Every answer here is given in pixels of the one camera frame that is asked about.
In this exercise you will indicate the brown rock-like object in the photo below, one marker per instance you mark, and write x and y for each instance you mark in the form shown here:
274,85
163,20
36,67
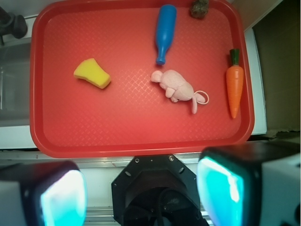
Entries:
199,8

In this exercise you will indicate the yellow-green sponge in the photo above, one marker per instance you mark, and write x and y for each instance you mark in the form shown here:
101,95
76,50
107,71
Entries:
90,71

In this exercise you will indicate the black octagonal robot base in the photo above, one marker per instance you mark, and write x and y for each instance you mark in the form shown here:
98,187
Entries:
156,190

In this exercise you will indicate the orange toy carrot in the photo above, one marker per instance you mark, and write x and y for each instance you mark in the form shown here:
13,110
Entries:
234,82

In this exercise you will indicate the black clamp knob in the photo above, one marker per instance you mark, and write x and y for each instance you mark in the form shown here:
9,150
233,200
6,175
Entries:
12,24

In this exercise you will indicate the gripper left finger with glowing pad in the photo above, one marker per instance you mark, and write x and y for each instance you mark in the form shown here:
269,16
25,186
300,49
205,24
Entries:
42,194

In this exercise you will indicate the pink plush mouse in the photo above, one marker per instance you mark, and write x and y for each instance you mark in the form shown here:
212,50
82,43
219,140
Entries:
178,89

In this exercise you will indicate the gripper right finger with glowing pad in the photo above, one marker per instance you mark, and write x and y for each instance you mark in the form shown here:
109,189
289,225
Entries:
253,184

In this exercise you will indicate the red plastic tray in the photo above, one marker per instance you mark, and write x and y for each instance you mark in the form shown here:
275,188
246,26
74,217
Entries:
71,118

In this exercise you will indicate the blue toy bottle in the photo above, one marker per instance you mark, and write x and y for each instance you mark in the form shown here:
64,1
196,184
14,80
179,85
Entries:
165,31

